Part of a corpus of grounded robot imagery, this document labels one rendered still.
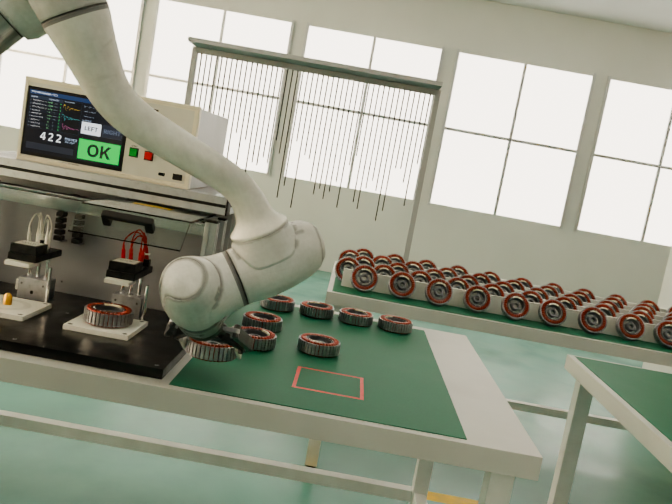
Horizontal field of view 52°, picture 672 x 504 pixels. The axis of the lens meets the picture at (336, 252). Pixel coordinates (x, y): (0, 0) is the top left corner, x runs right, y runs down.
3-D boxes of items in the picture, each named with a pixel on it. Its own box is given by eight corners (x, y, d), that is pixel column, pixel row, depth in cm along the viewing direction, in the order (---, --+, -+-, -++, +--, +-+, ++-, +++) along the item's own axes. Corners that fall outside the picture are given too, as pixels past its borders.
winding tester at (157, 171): (187, 189, 172) (200, 106, 169) (15, 158, 172) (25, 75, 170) (219, 185, 211) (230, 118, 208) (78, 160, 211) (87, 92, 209)
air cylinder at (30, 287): (44, 302, 176) (47, 281, 175) (15, 296, 176) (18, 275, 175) (53, 298, 181) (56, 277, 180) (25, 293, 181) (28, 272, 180)
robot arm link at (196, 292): (180, 345, 120) (250, 315, 123) (165, 319, 106) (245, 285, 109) (158, 292, 124) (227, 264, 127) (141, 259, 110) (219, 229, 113)
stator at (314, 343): (308, 342, 190) (310, 329, 190) (345, 353, 186) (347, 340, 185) (289, 349, 180) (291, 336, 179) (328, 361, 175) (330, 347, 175)
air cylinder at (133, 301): (138, 319, 175) (141, 298, 175) (109, 314, 176) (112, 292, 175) (144, 315, 180) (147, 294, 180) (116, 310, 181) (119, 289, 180)
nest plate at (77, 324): (127, 341, 156) (128, 335, 156) (62, 329, 156) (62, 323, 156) (147, 326, 171) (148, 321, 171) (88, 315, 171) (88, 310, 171)
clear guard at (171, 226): (179, 251, 145) (183, 223, 144) (67, 231, 145) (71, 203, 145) (212, 236, 177) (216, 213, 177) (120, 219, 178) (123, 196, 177)
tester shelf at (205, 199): (226, 216, 170) (228, 198, 169) (-46, 166, 170) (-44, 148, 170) (253, 206, 213) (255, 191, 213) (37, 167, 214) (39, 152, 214)
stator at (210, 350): (232, 367, 142) (235, 349, 142) (178, 357, 142) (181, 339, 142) (241, 353, 153) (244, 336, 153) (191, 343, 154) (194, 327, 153)
